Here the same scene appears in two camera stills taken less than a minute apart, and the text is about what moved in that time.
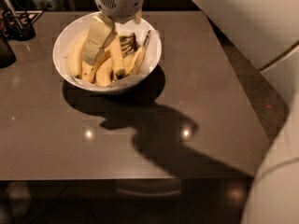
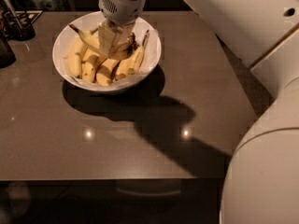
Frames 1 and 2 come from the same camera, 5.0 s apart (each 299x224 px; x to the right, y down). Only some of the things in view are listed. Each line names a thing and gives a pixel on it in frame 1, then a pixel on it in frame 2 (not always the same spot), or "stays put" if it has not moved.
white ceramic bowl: [131, 55] stays put
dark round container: [7, 57] stays put
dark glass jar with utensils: [17, 24] stays put
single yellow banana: [118, 58] to [122, 50]
